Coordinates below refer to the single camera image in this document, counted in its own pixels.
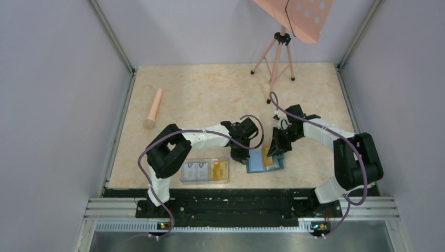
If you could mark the blue card holder wallet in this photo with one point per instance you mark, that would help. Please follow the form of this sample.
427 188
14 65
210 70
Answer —
256 163

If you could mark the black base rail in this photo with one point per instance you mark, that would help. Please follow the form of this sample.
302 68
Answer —
232 208

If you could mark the clear acrylic card stand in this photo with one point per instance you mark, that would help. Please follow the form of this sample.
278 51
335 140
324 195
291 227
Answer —
211 162

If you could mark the pink cylindrical handle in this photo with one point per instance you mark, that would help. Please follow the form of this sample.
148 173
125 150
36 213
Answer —
150 120

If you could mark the pink perforated board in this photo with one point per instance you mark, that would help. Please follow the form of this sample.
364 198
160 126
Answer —
305 19

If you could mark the aluminium slotted rail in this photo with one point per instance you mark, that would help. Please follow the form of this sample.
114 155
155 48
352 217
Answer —
147 226

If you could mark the pink tripod stand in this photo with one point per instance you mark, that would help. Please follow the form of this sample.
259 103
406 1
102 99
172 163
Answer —
282 39

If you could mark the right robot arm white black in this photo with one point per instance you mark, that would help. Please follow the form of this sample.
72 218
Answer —
356 160

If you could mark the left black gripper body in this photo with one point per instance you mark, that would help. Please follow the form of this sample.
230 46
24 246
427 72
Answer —
239 153

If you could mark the silver VIP card left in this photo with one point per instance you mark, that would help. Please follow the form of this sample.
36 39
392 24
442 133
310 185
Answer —
189 172

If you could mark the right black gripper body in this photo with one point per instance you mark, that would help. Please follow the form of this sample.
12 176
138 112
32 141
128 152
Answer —
284 137

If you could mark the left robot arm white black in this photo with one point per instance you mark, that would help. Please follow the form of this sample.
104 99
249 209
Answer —
168 151

